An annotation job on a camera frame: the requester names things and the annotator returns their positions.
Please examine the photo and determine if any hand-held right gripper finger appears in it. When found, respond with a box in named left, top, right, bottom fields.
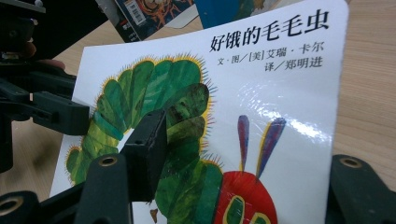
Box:
left=120, top=108, right=168, bottom=203

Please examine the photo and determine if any grey portrait magazine red label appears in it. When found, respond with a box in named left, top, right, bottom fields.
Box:
left=94, top=0, right=125, bottom=21

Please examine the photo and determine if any white caterpillar picture book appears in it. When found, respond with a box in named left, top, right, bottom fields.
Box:
left=49, top=0, right=350, bottom=224

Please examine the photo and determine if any blue book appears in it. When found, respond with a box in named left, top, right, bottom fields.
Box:
left=194, top=0, right=300, bottom=30

